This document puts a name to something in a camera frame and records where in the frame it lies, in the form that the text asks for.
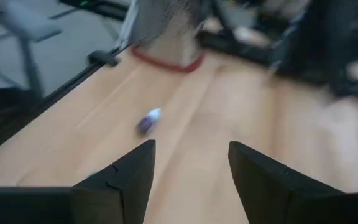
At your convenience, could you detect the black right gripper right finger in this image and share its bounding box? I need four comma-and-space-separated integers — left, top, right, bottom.
227, 141, 358, 224

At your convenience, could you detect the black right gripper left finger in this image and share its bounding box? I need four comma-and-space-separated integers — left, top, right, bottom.
71, 139, 157, 224

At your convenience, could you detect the purple dropper bottle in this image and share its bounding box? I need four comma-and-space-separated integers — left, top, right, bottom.
136, 107, 163, 136

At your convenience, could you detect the red-framed box grater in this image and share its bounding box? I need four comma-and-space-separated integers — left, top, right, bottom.
118, 0, 209, 74

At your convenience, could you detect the black desk leg frame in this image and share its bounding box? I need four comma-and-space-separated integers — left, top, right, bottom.
0, 0, 64, 94

